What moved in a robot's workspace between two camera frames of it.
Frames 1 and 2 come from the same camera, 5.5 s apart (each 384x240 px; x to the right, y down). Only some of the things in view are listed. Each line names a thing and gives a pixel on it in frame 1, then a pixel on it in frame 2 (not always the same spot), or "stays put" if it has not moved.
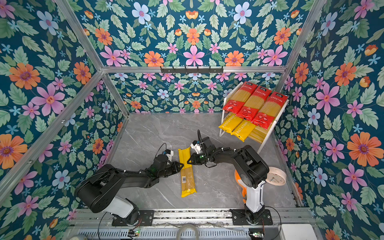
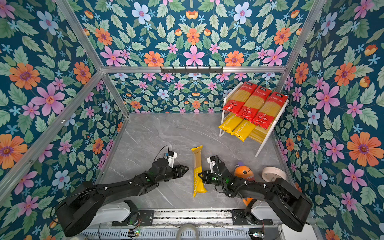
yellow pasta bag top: [230, 122] stays put
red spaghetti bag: [241, 96] stays put
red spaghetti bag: [254, 103] stays put
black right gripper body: [201, 158] to [212, 179]
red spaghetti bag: [273, 105] stays put
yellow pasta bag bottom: [187, 184] to [199, 186]
